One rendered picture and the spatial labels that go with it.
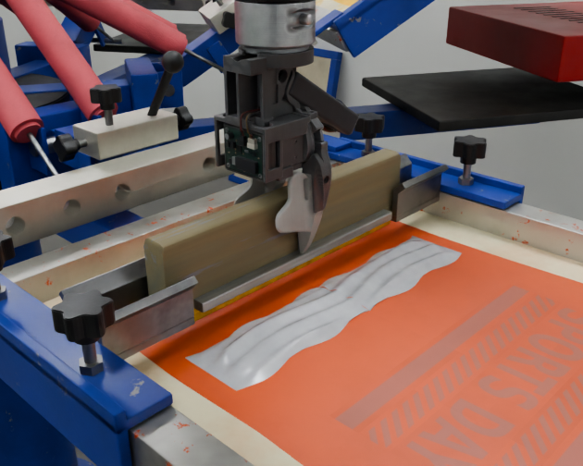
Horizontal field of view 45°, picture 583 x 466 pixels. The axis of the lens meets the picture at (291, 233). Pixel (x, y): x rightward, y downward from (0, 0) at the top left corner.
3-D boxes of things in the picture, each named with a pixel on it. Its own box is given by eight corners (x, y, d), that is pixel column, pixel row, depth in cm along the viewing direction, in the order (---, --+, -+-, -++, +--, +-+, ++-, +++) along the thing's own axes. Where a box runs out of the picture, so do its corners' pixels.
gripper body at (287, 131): (214, 172, 70) (208, 49, 65) (275, 152, 75) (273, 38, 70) (268, 190, 65) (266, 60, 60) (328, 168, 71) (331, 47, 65)
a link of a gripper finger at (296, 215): (269, 266, 71) (256, 179, 68) (308, 248, 75) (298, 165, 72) (291, 272, 69) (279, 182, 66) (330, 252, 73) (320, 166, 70)
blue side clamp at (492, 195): (517, 235, 91) (526, 185, 88) (499, 248, 87) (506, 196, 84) (341, 179, 109) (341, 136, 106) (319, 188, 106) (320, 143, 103)
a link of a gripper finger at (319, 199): (291, 210, 72) (279, 128, 70) (302, 205, 74) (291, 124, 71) (324, 215, 69) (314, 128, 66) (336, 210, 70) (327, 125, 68)
